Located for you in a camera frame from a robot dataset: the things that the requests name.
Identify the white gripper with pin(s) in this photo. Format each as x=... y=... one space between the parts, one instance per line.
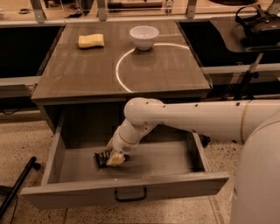
x=122 y=144

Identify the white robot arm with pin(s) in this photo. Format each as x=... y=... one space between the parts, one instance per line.
x=254 y=123

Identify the black headset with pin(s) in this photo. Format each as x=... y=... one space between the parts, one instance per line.
x=262 y=29

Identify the grey top drawer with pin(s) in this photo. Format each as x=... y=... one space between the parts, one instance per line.
x=170 y=163

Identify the grey cabinet with counter top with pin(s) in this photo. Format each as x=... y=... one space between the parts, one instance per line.
x=118 y=71

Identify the black rxbar chocolate wrapper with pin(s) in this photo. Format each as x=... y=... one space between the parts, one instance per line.
x=102 y=158

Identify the black drawer handle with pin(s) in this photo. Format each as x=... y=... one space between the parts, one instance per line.
x=131 y=194

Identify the yellow sponge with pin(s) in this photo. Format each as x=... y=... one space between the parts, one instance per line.
x=92 y=40

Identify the black floor stand leg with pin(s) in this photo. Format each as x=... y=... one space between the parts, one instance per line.
x=10 y=193

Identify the black table leg foot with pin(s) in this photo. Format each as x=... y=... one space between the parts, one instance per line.
x=205 y=140

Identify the white bowl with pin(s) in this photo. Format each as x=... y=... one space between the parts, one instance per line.
x=143 y=36

